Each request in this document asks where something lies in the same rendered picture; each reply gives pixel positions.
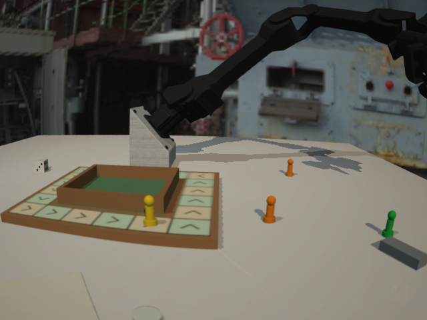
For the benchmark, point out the yellow pawn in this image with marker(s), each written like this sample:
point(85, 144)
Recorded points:
point(149, 219)

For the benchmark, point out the brown game board track with arrow squares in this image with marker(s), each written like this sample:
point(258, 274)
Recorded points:
point(124, 235)

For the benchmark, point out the orange game pawn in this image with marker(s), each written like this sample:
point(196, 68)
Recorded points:
point(269, 217)
point(289, 172)

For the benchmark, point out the white die with black pips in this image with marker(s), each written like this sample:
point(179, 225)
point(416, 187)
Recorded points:
point(41, 165)

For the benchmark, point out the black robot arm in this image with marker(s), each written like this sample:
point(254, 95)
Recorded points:
point(202, 95)

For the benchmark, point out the green game pawn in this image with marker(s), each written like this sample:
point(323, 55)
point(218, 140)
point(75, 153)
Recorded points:
point(389, 225)

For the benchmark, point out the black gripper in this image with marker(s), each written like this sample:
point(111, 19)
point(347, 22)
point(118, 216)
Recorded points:
point(415, 58)

